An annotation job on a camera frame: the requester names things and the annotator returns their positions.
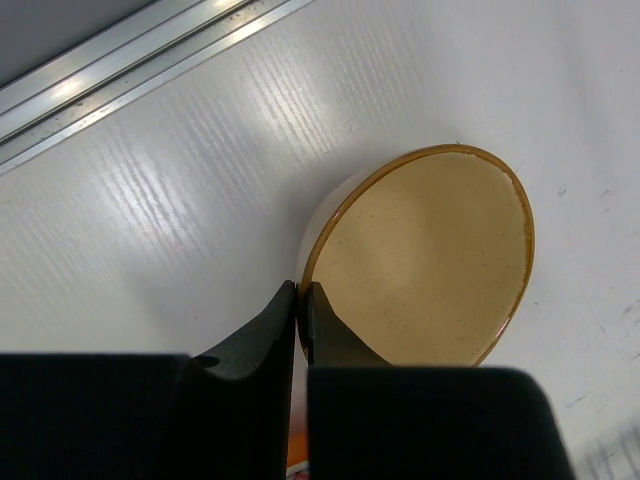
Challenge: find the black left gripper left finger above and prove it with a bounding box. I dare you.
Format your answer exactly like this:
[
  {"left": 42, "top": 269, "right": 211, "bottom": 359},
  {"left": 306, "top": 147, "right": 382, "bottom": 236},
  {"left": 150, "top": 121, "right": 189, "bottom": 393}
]
[{"left": 1, "top": 281, "right": 295, "bottom": 479}]

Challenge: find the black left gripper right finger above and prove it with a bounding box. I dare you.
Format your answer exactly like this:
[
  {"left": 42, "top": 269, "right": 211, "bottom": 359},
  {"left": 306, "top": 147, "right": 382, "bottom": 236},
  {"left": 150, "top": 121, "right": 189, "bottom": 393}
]
[{"left": 305, "top": 283, "right": 574, "bottom": 479}]

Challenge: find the tan bowl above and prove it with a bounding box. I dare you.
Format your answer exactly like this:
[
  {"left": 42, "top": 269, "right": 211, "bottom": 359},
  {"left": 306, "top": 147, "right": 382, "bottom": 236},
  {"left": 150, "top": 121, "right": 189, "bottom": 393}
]
[{"left": 297, "top": 144, "right": 535, "bottom": 367}]

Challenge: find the orange bowl under stack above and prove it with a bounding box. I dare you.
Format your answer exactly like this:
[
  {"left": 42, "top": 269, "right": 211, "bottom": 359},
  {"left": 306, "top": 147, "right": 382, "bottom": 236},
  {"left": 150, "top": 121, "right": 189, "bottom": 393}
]
[{"left": 286, "top": 433, "right": 309, "bottom": 476}]

